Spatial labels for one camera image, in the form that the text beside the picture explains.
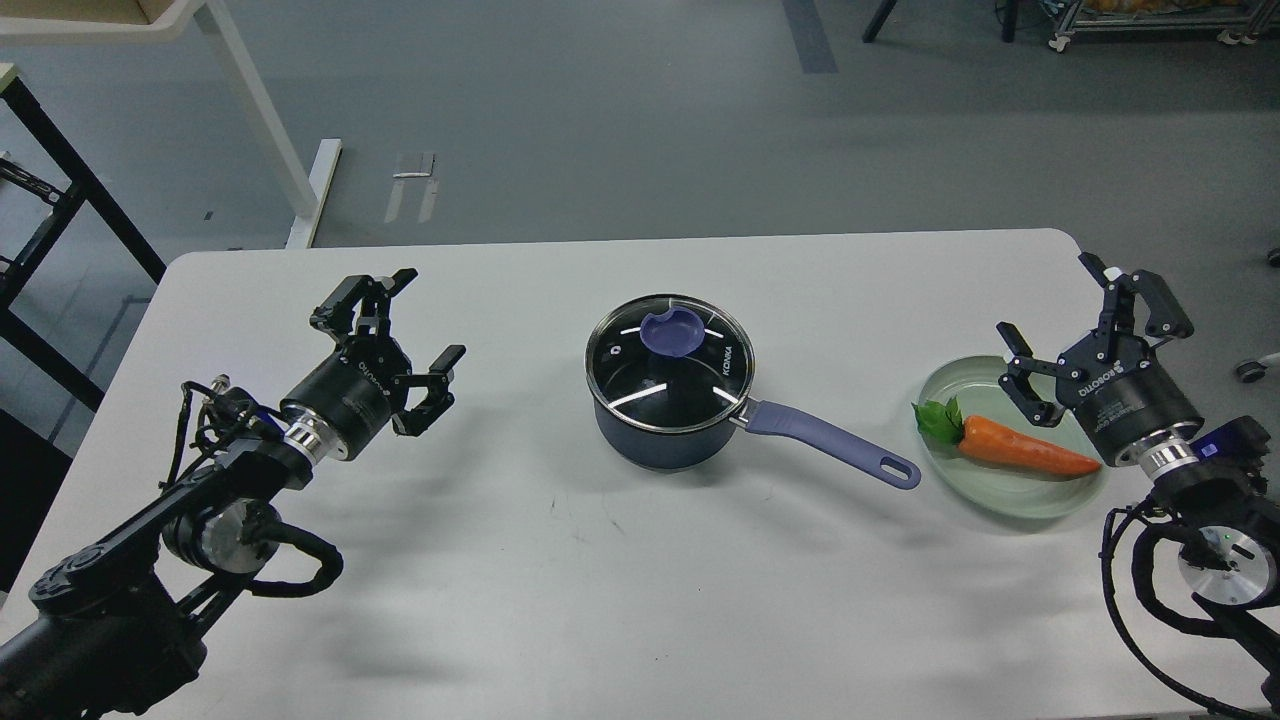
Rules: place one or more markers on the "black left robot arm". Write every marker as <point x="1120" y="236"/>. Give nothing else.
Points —
<point x="121" y="623"/>

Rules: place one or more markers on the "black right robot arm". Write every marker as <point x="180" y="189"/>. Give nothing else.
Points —
<point x="1205" y="559"/>

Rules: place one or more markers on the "glass pot lid purple knob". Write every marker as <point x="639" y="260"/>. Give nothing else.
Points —
<point x="669" y="363"/>

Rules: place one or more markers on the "black chair caster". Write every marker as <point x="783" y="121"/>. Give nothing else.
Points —
<point x="1256" y="368"/>

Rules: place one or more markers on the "metal cart with casters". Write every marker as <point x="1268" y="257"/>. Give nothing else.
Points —
<point x="1235" y="23"/>

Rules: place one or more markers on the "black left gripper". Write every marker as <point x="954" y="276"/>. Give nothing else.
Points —
<point x="364" y="384"/>

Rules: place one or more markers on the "orange toy carrot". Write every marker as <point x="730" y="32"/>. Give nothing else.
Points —
<point x="986" y="440"/>

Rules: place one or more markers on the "white desk frame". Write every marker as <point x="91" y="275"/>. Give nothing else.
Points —
<point x="157" y="22"/>

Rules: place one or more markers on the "light green plate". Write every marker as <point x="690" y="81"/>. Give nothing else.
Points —
<point x="1014" y="492"/>

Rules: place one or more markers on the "black metal rack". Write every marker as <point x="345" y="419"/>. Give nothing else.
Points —
<point x="85" y="190"/>

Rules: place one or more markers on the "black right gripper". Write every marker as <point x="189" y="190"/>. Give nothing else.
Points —
<point x="1121" y="399"/>

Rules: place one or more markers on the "dark blue saucepan purple handle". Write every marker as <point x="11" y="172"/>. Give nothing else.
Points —
<point x="679" y="451"/>

